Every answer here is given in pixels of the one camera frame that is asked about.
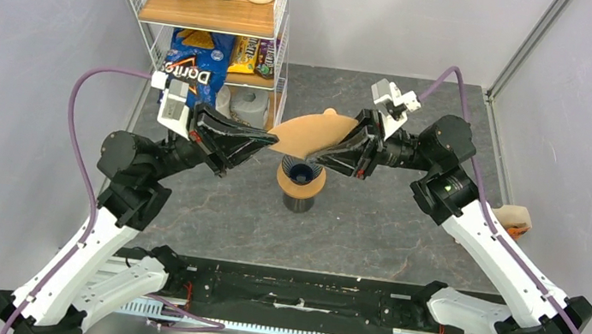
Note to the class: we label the white toilet paper roll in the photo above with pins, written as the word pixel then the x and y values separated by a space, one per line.
pixel 223 99

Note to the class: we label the white slotted cable duct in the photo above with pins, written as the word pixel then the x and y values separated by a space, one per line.
pixel 153 309

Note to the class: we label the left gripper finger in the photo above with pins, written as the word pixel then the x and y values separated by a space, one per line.
pixel 210 119
pixel 230 152

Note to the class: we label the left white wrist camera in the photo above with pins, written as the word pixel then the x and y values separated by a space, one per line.
pixel 173 111

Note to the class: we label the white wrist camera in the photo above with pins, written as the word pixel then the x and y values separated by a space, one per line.
pixel 173 111
pixel 394 105

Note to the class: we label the glass coffee carafe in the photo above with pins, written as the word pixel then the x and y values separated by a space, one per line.
pixel 298 205

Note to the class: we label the white wire shelf rack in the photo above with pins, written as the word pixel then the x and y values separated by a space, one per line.
pixel 240 17

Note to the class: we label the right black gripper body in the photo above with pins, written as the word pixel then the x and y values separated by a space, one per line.
pixel 375 147

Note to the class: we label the dark brown candy bag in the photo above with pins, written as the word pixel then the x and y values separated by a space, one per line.
pixel 265 62

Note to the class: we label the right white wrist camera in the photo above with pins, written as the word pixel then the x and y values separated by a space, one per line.
pixel 394 105

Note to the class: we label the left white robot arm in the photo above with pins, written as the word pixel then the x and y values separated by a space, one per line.
pixel 65 297

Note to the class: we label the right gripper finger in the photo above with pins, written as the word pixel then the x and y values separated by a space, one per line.
pixel 352 164
pixel 357 140

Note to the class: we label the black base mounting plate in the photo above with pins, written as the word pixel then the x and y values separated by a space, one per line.
pixel 297 300

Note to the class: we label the blue Doritos chip bag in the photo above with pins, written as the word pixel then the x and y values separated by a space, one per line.
pixel 200 59

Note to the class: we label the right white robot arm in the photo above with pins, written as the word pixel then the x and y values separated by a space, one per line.
pixel 531 304

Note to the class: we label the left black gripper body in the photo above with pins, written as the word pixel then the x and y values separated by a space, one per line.
pixel 204 138

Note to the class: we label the grey toilet paper roll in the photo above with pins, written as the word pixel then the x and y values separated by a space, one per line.
pixel 250 107

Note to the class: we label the brown paper coffee filter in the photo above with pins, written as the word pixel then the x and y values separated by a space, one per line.
pixel 303 135

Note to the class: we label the brown paper coffee filter pack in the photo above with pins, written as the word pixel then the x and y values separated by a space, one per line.
pixel 515 220

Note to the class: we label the yellow M&M candy bag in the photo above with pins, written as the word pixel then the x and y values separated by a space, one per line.
pixel 244 55

